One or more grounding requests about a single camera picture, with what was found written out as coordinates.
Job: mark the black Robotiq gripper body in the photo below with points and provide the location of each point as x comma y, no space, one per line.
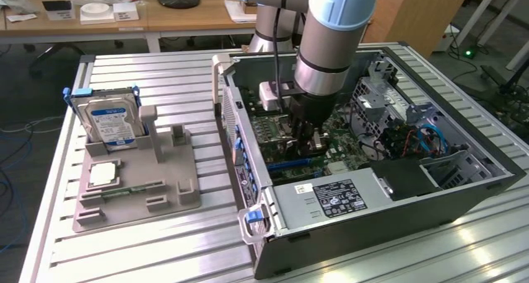
311,109

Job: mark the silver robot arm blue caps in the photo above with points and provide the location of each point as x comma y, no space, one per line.
330,47

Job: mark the CPU socket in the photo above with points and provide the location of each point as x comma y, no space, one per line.
283,126

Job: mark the blue expansion slot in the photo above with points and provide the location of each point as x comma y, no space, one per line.
288,164

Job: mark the green motherboard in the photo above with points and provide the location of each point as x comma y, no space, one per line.
347,153

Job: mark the silver chipset heatsink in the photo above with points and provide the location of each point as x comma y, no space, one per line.
339,168

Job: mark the metal drive cage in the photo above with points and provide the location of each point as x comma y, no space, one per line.
371,109

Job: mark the blue card retention clip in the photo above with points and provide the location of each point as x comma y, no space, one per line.
243,158
248,173
237,140
253,190

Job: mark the black power connector block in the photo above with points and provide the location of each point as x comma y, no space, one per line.
392,143

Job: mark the silver power supply unit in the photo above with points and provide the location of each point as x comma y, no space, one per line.
288,208

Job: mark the black plastic shroud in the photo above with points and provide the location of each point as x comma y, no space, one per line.
404,177

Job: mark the blue case latch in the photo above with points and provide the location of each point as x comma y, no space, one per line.
252,218

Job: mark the black open PC case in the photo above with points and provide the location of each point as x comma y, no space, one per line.
371,239

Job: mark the white paper stack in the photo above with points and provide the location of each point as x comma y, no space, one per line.
237,13

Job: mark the metal disk bay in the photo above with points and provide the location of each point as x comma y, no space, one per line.
454,171

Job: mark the brown cardboard box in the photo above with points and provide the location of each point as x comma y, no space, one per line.
247,4

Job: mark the white floor device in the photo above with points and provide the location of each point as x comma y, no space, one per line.
447,41

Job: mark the wooden cabinet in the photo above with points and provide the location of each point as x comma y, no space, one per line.
420,16

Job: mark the wooden desk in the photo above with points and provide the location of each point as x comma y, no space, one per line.
185,20

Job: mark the grey parts rack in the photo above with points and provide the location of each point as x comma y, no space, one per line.
132,171

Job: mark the black floor stand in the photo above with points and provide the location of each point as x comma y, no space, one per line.
491,75

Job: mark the green RAM stick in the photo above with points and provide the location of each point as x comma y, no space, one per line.
122,191

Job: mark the silver hard disk blue label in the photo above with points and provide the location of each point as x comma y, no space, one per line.
106,119

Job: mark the silver CPU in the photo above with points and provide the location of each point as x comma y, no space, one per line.
102,174

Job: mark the white labelled box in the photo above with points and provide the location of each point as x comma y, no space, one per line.
124,13

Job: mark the blue disk carrier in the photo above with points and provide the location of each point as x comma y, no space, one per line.
80,92

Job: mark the white box round dish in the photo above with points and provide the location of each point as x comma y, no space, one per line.
96,15

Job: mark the black chair base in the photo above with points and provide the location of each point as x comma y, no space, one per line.
49,52

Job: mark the white box black lid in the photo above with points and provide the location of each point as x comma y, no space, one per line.
58,13

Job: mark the white paper tag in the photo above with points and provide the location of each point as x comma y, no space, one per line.
20,17

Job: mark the clear plastic bag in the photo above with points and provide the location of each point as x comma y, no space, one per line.
16,2

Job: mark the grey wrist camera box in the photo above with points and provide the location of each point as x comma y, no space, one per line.
269,97

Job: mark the white desk frame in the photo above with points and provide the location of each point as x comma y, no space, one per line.
493,4

